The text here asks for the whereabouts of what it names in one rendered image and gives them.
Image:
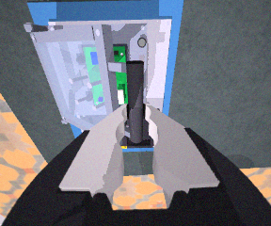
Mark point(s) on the green circuit board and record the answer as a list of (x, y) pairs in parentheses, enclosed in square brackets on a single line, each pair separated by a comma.
[(121, 77)]

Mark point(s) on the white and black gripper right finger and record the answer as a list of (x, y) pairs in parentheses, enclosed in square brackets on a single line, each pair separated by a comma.
[(182, 160)]

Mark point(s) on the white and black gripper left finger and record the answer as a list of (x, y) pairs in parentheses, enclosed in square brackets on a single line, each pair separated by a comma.
[(92, 163)]

